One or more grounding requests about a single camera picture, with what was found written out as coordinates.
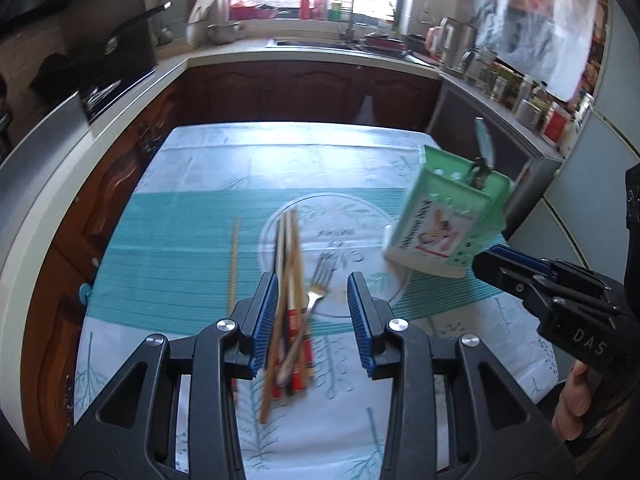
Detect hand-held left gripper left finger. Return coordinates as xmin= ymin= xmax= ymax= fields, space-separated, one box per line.
xmin=50 ymin=272 xmax=280 ymax=480

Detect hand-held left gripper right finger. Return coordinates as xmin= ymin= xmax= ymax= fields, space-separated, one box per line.
xmin=347 ymin=272 xmax=576 ymax=480

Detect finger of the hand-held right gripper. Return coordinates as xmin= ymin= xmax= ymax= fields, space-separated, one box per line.
xmin=489 ymin=245 xmax=561 ymax=278
xmin=474 ymin=251 xmax=556 ymax=321

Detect red-banded bamboo chopstick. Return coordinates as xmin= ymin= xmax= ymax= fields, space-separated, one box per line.
xmin=290 ymin=210 xmax=316 ymax=392
xmin=278 ymin=212 xmax=300 ymax=398
xmin=229 ymin=216 xmax=242 ymax=396

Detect metal fork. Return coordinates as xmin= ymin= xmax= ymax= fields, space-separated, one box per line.
xmin=277 ymin=259 xmax=334 ymax=384

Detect brown wooden chopstick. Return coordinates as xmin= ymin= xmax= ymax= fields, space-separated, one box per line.
xmin=259 ymin=209 xmax=301 ymax=426
xmin=272 ymin=215 xmax=287 ymax=281

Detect green plastic utensil holder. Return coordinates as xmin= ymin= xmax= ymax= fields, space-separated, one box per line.
xmin=382 ymin=145 xmax=514 ymax=280

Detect metal spoon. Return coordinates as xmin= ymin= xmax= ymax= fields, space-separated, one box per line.
xmin=470 ymin=116 xmax=497 ymax=187

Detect person's right hand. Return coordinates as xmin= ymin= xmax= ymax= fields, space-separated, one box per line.
xmin=552 ymin=360 xmax=601 ymax=443

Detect grey refrigerator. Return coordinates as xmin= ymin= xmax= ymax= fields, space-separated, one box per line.
xmin=510 ymin=0 xmax=640 ymax=283

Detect row of seasoning jars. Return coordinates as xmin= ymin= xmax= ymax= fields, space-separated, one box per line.
xmin=460 ymin=45 xmax=597 ymax=157

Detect brown wooden kitchen cabinets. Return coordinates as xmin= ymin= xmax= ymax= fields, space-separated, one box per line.
xmin=30 ymin=60 xmax=443 ymax=456

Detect steel kettle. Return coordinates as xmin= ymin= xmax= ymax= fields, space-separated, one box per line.
xmin=439 ymin=16 xmax=477 ymax=74

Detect hanging plastic sheet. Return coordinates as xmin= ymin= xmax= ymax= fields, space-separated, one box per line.
xmin=474 ymin=0 xmax=602 ymax=102

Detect dark dish tray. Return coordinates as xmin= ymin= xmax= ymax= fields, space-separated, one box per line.
xmin=359 ymin=32 xmax=412 ymax=57

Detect white kitchen countertop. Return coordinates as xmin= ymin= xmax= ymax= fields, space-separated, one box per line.
xmin=0 ymin=35 xmax=568 ymax=321

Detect black glass stove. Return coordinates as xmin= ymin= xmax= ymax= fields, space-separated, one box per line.
xmin=77 ymin=66 xmax=157 ymax=122

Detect stainless steel panel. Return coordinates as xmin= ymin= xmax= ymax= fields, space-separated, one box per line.
xmin=0 ymin=92 xmax=94 ymax=243

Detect steel kitchen sink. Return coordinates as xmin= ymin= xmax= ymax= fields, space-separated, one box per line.
xmin=265 ymin=35 xmax=361 ymax=52

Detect metal pot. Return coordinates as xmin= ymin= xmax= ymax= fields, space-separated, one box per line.
xmin=206 ymin=21 xmax=247 ymax=45

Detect chrome faucet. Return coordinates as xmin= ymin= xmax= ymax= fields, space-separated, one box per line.
xmin=334 ymin=0 xmax=359 ymax=43

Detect red basin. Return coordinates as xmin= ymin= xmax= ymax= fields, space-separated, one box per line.
xmin=228 ymin=0 xmax=277 ymax=19

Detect wooden cutting board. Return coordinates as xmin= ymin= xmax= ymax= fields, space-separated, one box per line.
xmin=186 ymin=0 xmax=227 ymax=26

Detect black frying pan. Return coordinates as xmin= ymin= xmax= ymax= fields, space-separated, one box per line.
xmin=65 ymin=2 xmax=173 ymax=63

